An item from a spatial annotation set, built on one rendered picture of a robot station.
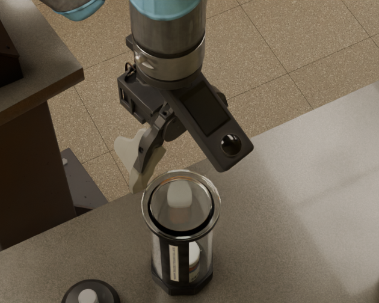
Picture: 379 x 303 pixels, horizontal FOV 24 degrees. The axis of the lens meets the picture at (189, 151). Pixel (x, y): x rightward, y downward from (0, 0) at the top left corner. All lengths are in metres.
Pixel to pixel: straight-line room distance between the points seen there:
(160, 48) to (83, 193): 1.68
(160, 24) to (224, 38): 1.99
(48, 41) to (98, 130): 1.01
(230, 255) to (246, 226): 0.06
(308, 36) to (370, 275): 1.52
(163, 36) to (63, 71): 0.77
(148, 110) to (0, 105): 0.65
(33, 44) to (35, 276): 0.46
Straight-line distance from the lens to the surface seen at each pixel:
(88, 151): 2.60
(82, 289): 1.36
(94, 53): 2.79
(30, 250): 1.44
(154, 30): 0.84
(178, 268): 1.29
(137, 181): 1.03
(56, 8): 1.48
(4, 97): 1.59
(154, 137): 0.97
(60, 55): 1.62
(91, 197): 2.51
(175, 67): 0.88
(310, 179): 1.48
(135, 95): 0.98
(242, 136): 0.96
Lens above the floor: 2.24
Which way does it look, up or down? 60 degrees down
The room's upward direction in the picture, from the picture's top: straight up
